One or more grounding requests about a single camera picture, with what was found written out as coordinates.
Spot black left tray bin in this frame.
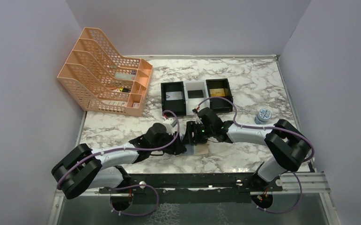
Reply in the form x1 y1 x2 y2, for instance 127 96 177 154
161 82 186 117

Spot items in organizer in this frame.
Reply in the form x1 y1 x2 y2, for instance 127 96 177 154
98 65 137 106

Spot blue white round tin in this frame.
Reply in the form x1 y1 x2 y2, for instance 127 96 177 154
254 108 272 125

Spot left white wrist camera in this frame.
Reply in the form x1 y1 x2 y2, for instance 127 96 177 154
162 118 177 134

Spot black card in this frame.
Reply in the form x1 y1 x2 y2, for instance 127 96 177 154
187 90 204 98

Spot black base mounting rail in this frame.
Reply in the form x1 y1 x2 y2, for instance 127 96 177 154
99 172 283 204

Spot black right tray bin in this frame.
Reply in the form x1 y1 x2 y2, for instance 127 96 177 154
206 78 233 113

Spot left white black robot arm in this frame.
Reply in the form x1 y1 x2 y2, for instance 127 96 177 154
51 123 187 199

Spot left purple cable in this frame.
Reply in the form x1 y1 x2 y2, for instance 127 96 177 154
56 110 181 190

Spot gold card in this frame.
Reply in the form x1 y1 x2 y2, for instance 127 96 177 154
210 88 226 97

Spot black tray bin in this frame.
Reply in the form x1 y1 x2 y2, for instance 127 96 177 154
206 78 233 113
161 82 186 117

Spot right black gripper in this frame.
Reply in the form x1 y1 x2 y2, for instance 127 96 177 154
182 120 214 145

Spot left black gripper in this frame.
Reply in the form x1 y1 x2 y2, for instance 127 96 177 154
151 129 187 156

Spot peach plastic file organizer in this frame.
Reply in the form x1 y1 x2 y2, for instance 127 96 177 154
57 27 154 117

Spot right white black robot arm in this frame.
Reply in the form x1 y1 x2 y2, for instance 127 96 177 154
181 107 312 191

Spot silver VIP card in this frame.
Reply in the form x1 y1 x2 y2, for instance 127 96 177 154
165 91 184 101

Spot white middle tray bin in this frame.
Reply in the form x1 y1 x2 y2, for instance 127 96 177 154
183 80 209 116

